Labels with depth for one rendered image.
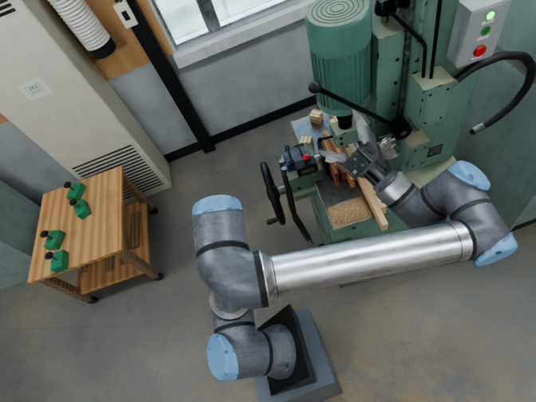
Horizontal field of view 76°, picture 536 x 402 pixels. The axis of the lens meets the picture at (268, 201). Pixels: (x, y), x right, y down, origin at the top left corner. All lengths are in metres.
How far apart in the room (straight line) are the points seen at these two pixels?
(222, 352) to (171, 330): 1.14
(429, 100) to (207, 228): 0.73
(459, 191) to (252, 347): 0.81
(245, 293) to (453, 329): 1.57
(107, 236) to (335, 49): 1.63
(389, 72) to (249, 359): 1.01
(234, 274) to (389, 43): 0.76
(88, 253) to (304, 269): 1.65
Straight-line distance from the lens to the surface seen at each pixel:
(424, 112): 1.15
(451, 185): 0.89
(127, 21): 2.30
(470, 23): 1.06
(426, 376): 2.05
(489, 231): 0.84
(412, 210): 0.94
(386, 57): 1.11
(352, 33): 1.00
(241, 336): 1.25
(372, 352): 2.04
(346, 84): 1.09
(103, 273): 2.54
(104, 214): 2.28
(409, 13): 1.07
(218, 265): 0.69
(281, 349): 1.31
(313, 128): 1.56
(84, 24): 2.24
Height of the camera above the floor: 2.01
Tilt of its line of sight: 54 degrees down
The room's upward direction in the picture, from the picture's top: 23 degrees counter-clockwise
